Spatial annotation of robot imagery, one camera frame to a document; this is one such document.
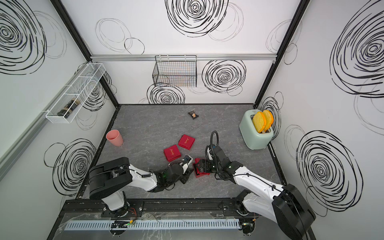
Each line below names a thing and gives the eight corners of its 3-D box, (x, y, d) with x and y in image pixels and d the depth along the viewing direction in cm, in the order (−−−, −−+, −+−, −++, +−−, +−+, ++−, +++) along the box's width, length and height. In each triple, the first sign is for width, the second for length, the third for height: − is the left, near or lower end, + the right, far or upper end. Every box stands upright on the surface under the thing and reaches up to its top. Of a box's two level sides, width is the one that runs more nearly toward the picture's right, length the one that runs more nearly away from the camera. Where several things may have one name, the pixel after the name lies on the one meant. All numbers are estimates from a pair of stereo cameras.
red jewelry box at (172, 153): (168, 162, 91) (167, 160, 89) (163, 152, 96) (162, 150, 93) (181, 156, 94) (180, 154, 91) (176, 146, 99) (175, 144, 96)
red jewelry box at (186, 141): (177, 145, 99) (177, 142, 96) (183, 136, 103) (183, 133, 101) (189, 150, 96) (189, 148, 94) (194, 140, 101) (194, 138, 98)
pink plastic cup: (111, 148, 98) (103, 139, 90) (115, 137, 103) (108, 129, 95) (123, 148, 98) (117, 139, 90) (126, 137, 103) (121, 129, 95)
